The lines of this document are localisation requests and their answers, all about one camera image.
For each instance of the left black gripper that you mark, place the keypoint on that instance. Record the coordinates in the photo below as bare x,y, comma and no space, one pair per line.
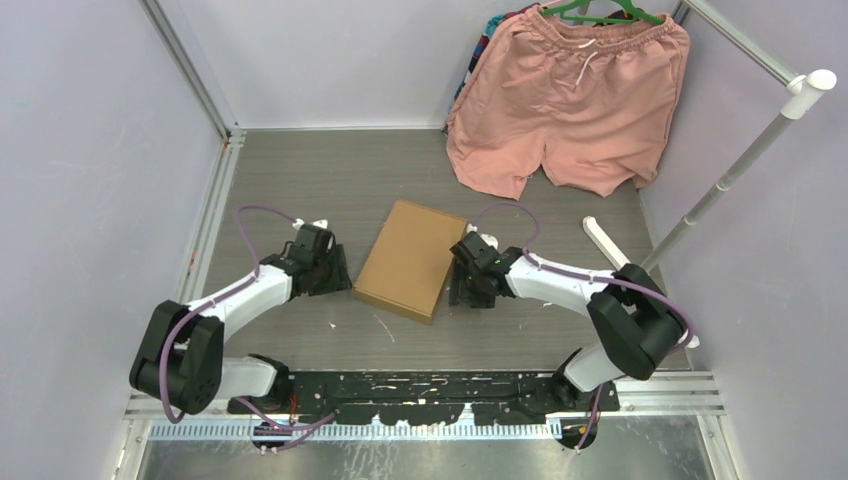
340,280

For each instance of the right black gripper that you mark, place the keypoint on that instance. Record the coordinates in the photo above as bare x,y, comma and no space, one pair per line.
460,292

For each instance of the brown cardboard box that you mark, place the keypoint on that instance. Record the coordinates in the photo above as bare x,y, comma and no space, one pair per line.
408,267

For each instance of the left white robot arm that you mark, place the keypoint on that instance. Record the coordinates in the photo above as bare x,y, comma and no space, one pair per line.
181,360

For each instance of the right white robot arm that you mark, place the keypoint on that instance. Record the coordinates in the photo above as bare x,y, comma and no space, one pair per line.
636,326

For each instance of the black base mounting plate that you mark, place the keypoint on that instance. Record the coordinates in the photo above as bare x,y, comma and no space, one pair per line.
427,398

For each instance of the pink shorts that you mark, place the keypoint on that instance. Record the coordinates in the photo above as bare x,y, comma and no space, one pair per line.
589,106

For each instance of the colourful patterned garment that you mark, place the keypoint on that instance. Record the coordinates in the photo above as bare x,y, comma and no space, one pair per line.
472,66

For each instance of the green clothes hanger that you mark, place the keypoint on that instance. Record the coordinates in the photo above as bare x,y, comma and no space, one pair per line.
599,12

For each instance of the white clothes rack stand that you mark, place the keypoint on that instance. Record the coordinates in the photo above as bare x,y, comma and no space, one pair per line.
806,91

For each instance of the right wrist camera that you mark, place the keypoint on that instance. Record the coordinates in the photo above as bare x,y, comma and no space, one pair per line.
488,239

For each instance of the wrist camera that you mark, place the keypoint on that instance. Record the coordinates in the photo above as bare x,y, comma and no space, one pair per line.
488,239
320,224

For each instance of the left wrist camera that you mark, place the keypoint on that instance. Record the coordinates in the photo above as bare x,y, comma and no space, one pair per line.
320,224

